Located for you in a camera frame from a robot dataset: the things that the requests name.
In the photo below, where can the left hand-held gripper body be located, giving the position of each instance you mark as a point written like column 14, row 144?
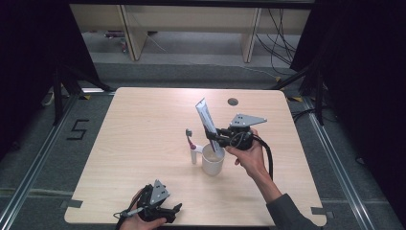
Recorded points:
column 158, row 193

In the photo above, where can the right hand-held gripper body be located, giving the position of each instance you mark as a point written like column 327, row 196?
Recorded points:
column 244, row 120

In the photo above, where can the white and purple toothpaste tube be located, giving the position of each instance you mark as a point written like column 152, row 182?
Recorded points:
column 206, row 118

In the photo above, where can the white cup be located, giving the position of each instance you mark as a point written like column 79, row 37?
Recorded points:
column 213, row 164

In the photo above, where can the person's left hand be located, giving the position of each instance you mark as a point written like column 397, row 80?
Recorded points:
column 137, row 223

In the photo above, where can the person's right hand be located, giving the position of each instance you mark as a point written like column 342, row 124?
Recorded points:
column 253, row 159

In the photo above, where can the pink and white toothbrush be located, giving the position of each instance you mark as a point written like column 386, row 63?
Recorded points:
column 193, row 155

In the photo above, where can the black metal stand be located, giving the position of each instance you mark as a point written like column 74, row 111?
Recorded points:
column 319, row 96
column 58, row 96

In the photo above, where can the light wooden shelf unit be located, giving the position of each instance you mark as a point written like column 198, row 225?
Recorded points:
column 191, row 19

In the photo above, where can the black curtain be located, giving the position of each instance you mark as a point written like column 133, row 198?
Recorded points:
column 367, row 80
column 28, row 64

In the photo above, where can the aluminium floor rail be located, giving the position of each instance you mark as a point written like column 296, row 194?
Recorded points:
column 338, row 166
column 35, row 166

